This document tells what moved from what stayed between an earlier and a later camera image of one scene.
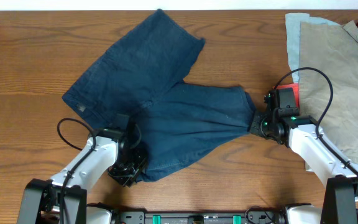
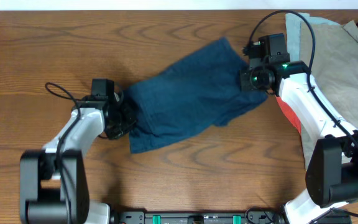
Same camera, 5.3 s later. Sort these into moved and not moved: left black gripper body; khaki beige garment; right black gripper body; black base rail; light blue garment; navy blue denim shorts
Moved: navy blue denim shorts; left black gripper body; right black gripper body
Not moved: light blue garment; black base rail; khaki beige garment
